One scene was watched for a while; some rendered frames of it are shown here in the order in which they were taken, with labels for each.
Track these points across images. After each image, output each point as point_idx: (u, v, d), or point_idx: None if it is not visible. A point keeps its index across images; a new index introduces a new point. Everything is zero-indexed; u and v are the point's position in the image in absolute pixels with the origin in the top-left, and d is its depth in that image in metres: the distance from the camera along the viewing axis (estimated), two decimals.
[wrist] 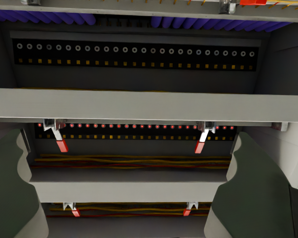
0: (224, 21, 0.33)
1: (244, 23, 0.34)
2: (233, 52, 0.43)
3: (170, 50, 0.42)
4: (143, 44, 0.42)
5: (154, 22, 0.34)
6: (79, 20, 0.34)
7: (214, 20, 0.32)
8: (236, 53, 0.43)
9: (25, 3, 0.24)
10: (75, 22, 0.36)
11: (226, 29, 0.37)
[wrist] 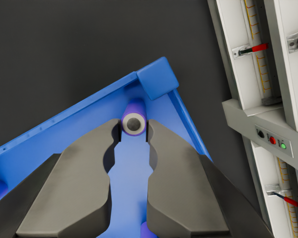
0: None
1: None
2: None
3: None
4: None
5: None
6: None
7: None
8: None
9: None
10: None
11: None
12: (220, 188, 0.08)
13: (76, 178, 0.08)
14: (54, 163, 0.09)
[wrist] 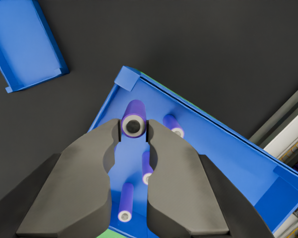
0: None
1: None
2: None
3: None
4: None
5: None
6: None
7: None
8: None
9: None
10: None
11: None
12: (220, 188, 0.08)
13: (76, 178, 0.08)
14: (54, 163, 0.09)
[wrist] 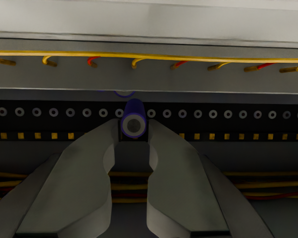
0: None
1: None
2: None
3: (211, 112, 0.25)
4: (166, 104, 0.25)
5: None
6: None
7: None
8: None
9: None
10: None
11: None
12: (220, 188, 0.08)
13: (76, 178, 0.08)
14: (54, 163, 0.09)
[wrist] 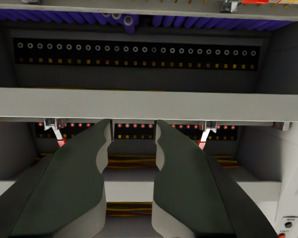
0: (226, 21, 0.33)
1: (245, 22, 0.34)
2: (235, 51, 0.43)
3: (171, 49, 0.42)
4: (144, 43, 0.42)
5: (155, 21, 0.34)
6: (80, 19, 0.34)
7: (216, 19, 0.32)
8: (237, 52, 0.43)
9: (25, 1, 0.24)
10: (76, 21, 0.36)
11: (228, 28, 0.37)
12: (226, 190, 0.08)
13: (69, 178, 0.08)
14: (46, 165, 0.08)
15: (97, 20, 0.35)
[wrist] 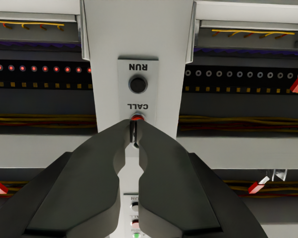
0: None
1: None
2: None
3: None
4: None
5: None
6: (286, 52, 0.32)
7: None
8: None
9: None
10: (272, 52, 0.33)
11: None
12: (210, 185, 0.08)
13: (86, 177, 0.08)
14: (65, 161, 0.09)
15: None
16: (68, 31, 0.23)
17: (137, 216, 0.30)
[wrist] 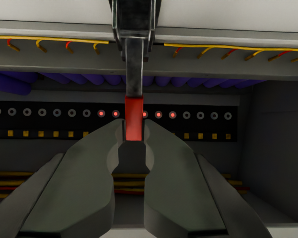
0: (161, 77, 0.20)
1: (196, 79, 0.21)
2: (199, 113, 0.28)
3: (99, 112, 0.27)
4: (56, 104, 0.27)
5: (51, 78, 0.21)
6: None
7: None
8: (203, 115, 0.28)
9: None
10: None
11: (175, 85, 0.24)
12: (216, 186, 0.08)
13: (80, 177, 0.08)
14: (58, 162, 0.09)
15: None
16: None
17: None
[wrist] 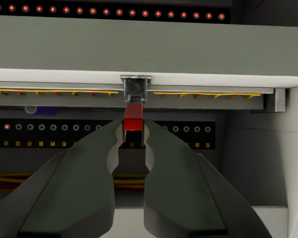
0: None
1: None
2: (186, 127, 0.36)
3: None
4: (75, 121, 0.35)
5: None
6: None
7: None
8: (188, 129, 0.36)
9: None
10: None
11: (165, 108, 0.32)
12: (216, 186, 0.08)
13: (80, 177, 0.08)
14: (58, 162, 0.09)
15: None
16: None
17: None
